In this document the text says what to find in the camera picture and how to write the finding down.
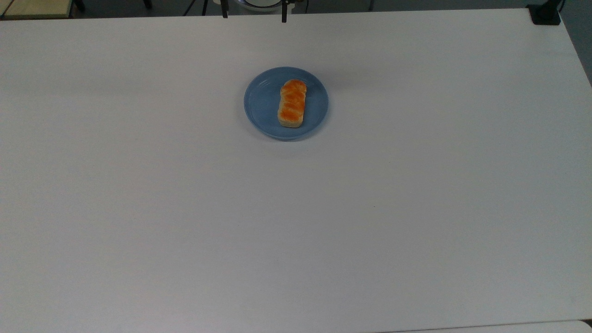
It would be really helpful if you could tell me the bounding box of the orange glazed bread loaf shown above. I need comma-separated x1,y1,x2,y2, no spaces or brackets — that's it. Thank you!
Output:
277,79,308,129

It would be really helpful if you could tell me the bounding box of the light wooden table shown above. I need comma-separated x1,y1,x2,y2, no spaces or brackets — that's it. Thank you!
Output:
0,0,74,20

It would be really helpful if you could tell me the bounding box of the blue round plate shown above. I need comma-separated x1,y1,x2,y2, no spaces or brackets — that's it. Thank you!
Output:
244,67,329,141

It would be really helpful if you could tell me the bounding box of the black clamp stand base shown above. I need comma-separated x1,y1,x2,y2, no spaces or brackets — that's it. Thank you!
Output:
527,0,566,25

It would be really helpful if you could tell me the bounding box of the thin black tripod leg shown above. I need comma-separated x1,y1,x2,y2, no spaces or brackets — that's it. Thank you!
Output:
184,0,210,16

